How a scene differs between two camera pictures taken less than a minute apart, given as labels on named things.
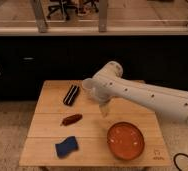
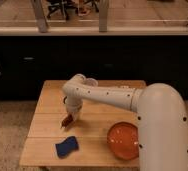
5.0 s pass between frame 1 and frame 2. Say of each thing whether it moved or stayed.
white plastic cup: stayed
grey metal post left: stayed
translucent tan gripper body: moved
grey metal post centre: stayed
